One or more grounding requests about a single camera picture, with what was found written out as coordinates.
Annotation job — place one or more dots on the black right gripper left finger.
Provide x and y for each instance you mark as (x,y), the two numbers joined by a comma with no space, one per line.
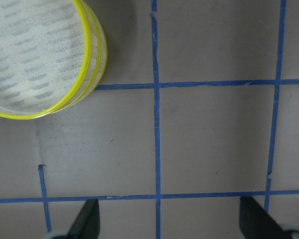
(87,223)

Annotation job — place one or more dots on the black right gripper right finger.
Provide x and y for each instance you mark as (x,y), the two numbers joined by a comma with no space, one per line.
(256,223)

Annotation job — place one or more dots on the yellow-rimmed steamer layer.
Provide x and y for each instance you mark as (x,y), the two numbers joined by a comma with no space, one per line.
(92,67)

